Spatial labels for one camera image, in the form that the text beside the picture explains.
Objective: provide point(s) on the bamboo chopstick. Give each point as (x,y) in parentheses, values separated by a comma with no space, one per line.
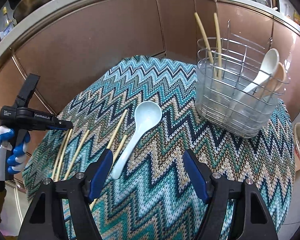
(116,129)
(219,46)
(58,158)
(204,35)
(116,154)
(76,154)

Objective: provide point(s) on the zigzag patterned table mat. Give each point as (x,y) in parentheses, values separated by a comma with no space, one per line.
(154,198)

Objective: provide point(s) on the white ceramic spoon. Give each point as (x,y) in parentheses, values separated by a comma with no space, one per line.
(268,67)

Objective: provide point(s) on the wire utensil holder basket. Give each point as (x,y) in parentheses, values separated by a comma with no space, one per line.
(241,61)

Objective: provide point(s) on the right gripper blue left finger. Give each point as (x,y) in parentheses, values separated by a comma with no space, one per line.
(96,174)

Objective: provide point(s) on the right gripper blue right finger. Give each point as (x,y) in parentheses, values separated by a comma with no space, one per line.
(199,175)

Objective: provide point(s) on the lower copper cabinets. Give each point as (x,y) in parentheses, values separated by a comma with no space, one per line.
(71,43)

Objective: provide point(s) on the light blue ceramic spoon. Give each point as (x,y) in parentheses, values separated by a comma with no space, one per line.
(147,115)

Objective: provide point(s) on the beige pink ceramic spoon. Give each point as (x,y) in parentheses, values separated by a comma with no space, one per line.
(273,84)

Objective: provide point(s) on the blue white gloved left hand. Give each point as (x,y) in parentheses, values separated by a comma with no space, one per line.
(12,158)

